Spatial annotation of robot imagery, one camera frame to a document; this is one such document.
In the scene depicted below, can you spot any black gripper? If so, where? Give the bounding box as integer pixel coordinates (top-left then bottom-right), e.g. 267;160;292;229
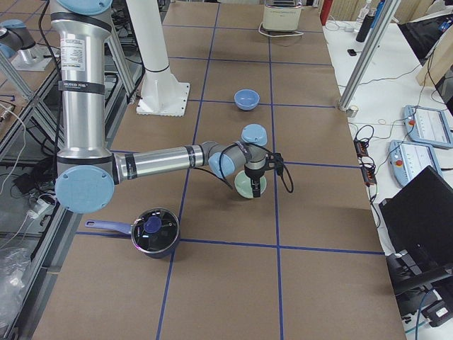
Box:
246;163;265;198

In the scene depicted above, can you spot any green bowl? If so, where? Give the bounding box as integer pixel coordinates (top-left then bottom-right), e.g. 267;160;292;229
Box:
234;170;268;199

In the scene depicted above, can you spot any blue bowl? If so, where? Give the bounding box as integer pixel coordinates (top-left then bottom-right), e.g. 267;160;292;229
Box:
234;89;260;111

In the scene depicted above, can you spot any blue saucepan with glass lid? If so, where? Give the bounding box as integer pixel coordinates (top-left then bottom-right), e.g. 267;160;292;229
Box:
85;208;180;259

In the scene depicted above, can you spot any black orange power strip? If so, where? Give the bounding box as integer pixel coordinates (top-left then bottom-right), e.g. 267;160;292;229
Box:
353;138;377;187

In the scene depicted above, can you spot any lower teach pendant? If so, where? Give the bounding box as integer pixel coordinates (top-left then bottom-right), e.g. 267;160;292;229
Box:
389;140;442;187

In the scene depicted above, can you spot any teach pendant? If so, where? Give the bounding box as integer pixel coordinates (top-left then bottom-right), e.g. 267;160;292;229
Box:
389;140;442;187
402;105;452;149

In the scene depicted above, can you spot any black laptop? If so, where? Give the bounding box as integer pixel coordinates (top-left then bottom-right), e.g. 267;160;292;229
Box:
379;166;452;264

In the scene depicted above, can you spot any cream toaster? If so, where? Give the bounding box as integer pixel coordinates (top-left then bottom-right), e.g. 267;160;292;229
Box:
261;0;302;32

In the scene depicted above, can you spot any upper teach pendant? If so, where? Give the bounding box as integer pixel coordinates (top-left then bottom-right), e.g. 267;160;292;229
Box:
402;105;452;149

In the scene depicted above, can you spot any black water bottle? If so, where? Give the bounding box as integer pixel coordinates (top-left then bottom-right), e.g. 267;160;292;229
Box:
355;8;376;43

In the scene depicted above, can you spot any clear plastic bag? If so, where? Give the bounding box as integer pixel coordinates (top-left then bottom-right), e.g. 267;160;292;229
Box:
1;247;31;328

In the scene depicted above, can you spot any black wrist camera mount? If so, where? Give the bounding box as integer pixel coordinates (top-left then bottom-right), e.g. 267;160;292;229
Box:
264;153;285;176

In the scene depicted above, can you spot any black camera cable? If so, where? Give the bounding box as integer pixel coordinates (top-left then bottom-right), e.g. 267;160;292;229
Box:
193;141;294;194

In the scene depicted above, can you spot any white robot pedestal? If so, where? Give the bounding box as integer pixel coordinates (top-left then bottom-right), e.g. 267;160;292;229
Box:
127;0;190;117

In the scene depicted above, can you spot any aluminium frame post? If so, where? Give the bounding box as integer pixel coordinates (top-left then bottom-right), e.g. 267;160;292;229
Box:
338;0;401;118

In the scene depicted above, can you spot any aluminium rail frame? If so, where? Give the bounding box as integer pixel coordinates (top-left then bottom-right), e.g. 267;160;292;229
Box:
0;21;146;340

